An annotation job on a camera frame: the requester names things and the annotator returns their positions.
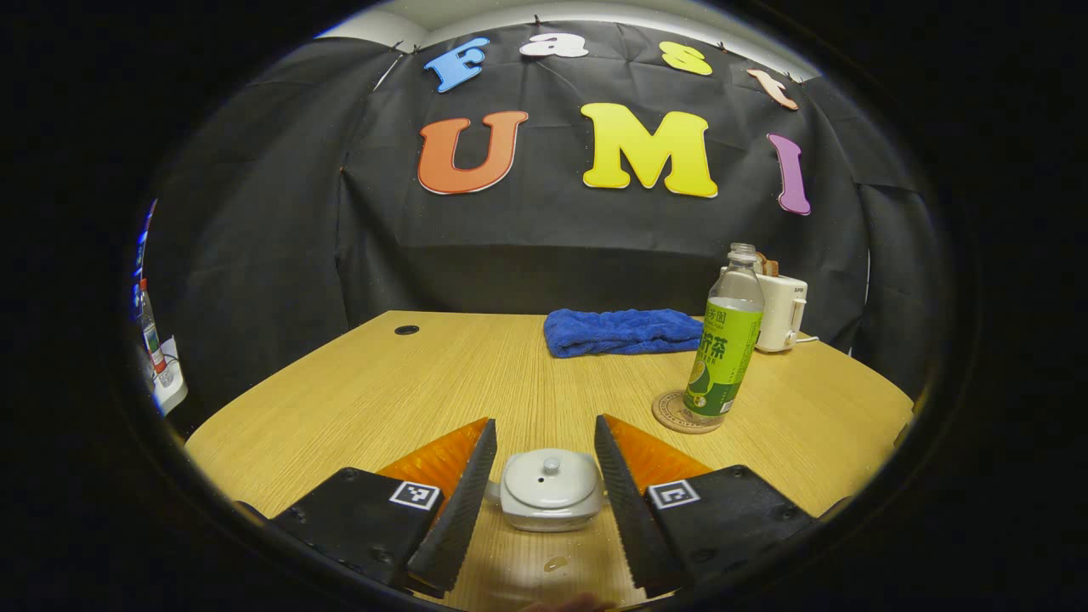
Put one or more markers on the computer monitor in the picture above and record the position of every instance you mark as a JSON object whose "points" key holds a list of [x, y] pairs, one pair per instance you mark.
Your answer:
{"points": [[141, 246]]}

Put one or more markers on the black backdrop cloth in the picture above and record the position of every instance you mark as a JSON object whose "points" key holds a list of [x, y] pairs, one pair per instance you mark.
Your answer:
{"points": [[280, 238]]}

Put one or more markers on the white toaster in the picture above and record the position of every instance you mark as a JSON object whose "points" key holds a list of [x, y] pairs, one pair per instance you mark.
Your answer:
{"points": [[782, 310]]}

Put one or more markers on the white side table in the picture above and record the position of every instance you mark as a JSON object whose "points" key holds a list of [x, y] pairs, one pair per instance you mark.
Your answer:
{"points": [[172, 387]]}

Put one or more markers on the blue towel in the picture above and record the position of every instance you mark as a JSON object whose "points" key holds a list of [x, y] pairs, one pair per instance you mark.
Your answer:
{"points": [[620, 331]]}

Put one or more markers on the green label water bottle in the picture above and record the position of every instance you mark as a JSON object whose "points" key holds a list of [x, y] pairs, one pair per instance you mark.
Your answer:
{"points": [[722, 348]]}

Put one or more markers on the white ceramic teacup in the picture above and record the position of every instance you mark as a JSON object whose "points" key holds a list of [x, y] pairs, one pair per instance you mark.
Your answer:
{"points": [[552, 518]]}

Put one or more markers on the toast slice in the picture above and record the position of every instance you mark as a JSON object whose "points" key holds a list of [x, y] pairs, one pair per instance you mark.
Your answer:
{"points": [[767, 263]]}

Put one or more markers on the round brown coaster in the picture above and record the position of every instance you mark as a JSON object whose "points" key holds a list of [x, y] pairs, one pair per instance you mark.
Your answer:
{"points": [[670, 412]]}

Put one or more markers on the white teacup lid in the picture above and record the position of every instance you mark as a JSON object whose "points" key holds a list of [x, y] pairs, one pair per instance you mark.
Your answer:
{"points": [[552, 483]]}

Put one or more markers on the red cap plastic bottle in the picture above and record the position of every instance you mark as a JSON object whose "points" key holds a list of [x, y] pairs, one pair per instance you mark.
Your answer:
{"points": [[153, 336]]}

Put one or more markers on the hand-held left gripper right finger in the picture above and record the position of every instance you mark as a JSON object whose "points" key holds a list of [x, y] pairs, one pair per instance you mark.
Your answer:
{"points": [[629, 510]]}

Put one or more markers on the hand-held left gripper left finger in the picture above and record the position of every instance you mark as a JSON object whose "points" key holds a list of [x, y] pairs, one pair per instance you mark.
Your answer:
{"points": [[455, 518]]}

